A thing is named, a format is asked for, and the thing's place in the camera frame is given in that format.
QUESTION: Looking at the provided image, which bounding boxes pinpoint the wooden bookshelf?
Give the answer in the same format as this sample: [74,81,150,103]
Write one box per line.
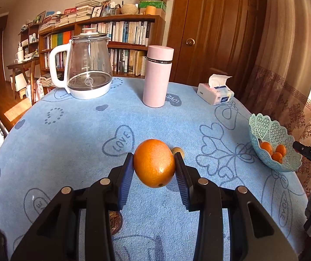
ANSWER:
[38,15,166,87]

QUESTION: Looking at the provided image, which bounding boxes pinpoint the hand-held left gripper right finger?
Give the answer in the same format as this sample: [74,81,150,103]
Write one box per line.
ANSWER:
[174,152,299,261]

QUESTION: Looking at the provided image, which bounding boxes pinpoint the wooden desk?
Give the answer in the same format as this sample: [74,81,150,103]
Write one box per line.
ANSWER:
[7,57,40,105]

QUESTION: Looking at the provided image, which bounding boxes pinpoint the blue printed tablecloth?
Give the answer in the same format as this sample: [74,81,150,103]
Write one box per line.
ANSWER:
[0,77,311,261]

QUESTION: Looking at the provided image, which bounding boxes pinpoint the row of colourful books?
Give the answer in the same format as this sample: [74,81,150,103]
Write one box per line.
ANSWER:
[44,31,73,50]

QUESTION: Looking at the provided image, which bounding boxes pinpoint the woven straw bowl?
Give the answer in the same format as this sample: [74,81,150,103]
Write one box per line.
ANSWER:
[121,4,139,15]

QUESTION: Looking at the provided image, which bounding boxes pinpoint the pink thermos bottle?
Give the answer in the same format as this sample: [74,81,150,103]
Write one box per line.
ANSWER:
[143,45,175,108]

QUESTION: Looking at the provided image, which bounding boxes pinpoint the dark wrinkled passion fruit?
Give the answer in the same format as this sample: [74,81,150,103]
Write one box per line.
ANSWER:
[109,211,123,236]

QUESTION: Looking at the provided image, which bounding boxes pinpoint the patterned brown curtain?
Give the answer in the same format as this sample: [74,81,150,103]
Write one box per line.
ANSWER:
[240,0,311,196]

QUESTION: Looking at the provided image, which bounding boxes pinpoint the teal lattice plastic basket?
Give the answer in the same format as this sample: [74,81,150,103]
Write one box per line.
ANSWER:
[249,113,303,172]

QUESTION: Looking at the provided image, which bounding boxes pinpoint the tan longan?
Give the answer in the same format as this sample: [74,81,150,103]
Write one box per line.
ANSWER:
[171,147,185,159]

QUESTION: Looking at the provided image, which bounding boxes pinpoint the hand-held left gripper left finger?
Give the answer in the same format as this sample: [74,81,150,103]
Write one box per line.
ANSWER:
[11,152,135,261]

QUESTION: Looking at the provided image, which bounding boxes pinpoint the white tissue pack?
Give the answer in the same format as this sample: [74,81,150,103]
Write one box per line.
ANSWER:
[197,74,235,106]

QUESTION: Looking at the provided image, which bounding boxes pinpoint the large orange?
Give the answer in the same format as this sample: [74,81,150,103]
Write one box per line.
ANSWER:
[133,139,176,188]

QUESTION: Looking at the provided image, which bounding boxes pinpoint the stacks of books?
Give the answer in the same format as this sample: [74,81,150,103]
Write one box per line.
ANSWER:
[40,0,96,30]

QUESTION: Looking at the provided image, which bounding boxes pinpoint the small wooden shelf unit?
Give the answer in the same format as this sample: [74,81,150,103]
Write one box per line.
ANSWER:
[18,23,43,60]

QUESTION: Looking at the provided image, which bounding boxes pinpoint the green box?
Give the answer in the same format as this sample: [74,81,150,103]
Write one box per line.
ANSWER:
[138,0,167,12]

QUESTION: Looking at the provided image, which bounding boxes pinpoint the panelled wooden door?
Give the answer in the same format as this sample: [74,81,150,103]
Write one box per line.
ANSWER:
[169,0,267,98]

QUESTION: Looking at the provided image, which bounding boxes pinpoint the glass kettle with white handle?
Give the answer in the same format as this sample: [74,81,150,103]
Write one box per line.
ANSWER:
[49,28,113,100]

